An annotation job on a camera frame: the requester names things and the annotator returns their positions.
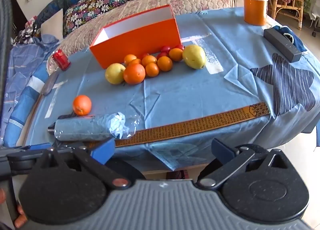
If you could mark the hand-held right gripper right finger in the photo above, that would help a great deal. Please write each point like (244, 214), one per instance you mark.
(221, 151)

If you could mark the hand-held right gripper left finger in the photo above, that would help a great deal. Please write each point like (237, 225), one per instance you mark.
(102, 150)

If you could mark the medium orange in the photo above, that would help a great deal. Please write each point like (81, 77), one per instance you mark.
(82, 105)

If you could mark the round yellow pear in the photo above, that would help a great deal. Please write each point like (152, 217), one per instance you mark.
(115, 73)

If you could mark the large orange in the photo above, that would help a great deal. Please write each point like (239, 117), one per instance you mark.
(134, 73)

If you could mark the long yellow pear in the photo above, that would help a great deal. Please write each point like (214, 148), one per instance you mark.
(194, 56)

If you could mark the orange cardboard box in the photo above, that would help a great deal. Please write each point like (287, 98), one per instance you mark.
(140, 37)

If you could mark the person's left hand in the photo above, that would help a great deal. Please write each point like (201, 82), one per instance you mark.
(21, 217)

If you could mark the folded grey umbrella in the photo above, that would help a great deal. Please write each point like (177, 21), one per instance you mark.
(82, 127)

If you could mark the carved wooden ruler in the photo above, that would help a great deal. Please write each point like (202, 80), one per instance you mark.
(200, 122)

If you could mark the blue striped cloth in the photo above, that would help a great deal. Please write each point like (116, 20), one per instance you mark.
(20, 69)

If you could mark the red drink can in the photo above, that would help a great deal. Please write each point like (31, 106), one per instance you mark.
(61, 59)

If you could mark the black rectangular box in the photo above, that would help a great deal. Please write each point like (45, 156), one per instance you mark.
(282, 44)

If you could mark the black white patterned cloth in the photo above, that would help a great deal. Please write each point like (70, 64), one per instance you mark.
(25, 32)

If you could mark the white pillow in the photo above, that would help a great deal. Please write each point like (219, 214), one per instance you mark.
(51, 26)

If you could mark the dark blue face mask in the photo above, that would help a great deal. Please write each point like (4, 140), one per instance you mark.
(295, 37)

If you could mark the floral cushion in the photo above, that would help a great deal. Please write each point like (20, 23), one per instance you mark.
(95, 4)

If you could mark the orange canister with white lid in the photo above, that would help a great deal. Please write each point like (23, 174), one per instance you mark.
(255, 8)

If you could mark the sofa with floral quilt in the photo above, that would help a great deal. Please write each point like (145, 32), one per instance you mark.
(155, 7)

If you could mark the wicker chair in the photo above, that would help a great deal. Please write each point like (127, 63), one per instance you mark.
(282, 7)

